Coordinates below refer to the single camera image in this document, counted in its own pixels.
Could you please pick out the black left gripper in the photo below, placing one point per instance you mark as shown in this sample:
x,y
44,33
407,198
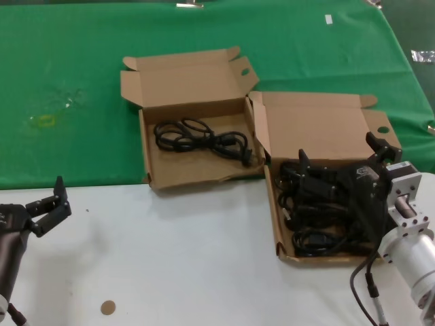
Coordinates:
x,y
13,219

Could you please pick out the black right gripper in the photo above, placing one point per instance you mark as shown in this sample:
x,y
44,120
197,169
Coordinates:
x,y
363,180

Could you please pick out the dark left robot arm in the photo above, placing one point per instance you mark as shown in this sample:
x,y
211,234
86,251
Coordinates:
x,y
10,261

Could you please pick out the open brown cardboard box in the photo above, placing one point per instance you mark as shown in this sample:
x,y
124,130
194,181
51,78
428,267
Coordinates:
x,y
312,125
190,171

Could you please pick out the yellow tape rectangle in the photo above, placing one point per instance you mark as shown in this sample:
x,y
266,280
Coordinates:
x,y
46,121

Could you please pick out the clear plastic film scrap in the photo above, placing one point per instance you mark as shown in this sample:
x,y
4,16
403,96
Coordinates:
x,y
69,98

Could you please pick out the round brown cardboard disc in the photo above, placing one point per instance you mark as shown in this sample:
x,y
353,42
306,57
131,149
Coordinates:
x,y
108,307

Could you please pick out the crumpled silver foil piece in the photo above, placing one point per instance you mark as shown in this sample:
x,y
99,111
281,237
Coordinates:
x,y
423,56

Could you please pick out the small white tape piece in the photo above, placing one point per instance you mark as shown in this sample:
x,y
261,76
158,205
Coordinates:
x,y
328,19

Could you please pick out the green table cloth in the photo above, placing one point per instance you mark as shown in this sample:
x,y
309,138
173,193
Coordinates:
x,y
68,51

